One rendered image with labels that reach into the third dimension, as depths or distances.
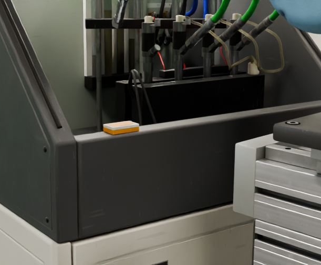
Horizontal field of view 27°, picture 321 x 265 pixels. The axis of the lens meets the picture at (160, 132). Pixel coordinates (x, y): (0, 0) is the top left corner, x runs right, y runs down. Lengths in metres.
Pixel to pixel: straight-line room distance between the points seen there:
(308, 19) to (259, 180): 0.28
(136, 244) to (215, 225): 0.17
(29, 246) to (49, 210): 0.12
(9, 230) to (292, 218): 0.58
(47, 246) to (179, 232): 0.24
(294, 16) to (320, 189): 0.24
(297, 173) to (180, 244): 0.45
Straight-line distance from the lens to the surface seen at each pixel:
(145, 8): 1.69
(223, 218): 1.23
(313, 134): 0.70
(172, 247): 1.17
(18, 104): 1.09
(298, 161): 0.79
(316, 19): 0.59
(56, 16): 1.57
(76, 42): 1.60
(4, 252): 1.25
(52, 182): 1.02
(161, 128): 1.09
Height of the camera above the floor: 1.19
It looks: 13 degrees down
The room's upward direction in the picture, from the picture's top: 1 degrees clockwise
